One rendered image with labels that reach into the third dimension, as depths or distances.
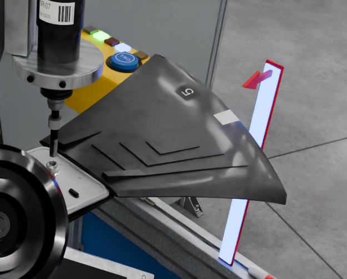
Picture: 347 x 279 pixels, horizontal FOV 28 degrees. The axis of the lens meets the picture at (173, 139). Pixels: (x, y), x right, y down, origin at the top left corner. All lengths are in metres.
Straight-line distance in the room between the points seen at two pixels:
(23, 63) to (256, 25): 3.44
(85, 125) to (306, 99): 2.66
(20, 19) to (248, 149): 0.33
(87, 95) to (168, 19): 0.88
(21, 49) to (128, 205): 0.62
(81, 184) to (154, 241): 0.51
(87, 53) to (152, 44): 1.33
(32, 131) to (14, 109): 0.10
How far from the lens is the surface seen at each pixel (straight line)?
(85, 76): 0.52
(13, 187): 0.52
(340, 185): 2.79
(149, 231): 1.11
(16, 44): 0.53
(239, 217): 0.97
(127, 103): 0.73
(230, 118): 0.78
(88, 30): 1.11
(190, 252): 1.08
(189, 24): 1.98
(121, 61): 1.02
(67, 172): 0.62
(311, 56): 3.72
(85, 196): 0.60
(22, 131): 1.66
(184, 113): 0.74
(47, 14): 0.51
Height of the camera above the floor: 1.56
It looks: 34 degrees down
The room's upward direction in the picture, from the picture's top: 10 degrees clockwise
